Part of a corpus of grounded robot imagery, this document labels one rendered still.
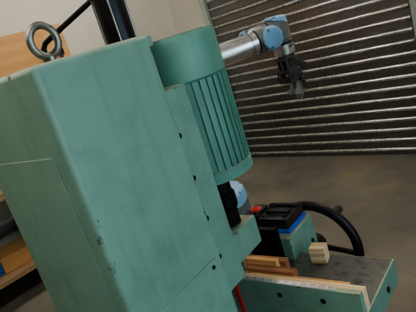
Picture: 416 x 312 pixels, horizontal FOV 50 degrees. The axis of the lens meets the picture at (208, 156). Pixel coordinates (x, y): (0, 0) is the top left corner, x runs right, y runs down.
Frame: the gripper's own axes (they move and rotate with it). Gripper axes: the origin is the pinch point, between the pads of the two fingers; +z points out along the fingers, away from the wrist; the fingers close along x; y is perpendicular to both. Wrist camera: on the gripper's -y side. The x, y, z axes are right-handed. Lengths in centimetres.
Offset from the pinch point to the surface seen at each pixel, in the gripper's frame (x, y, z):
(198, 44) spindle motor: 62, 97, -46
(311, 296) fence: 73, 100, 8
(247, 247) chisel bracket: 57, 100, 0
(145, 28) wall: -294, -133, -46
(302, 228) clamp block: 55, 79, 9
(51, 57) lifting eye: 60, 124, -53
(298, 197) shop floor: -109, -90, 118
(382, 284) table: 80, 87, 13
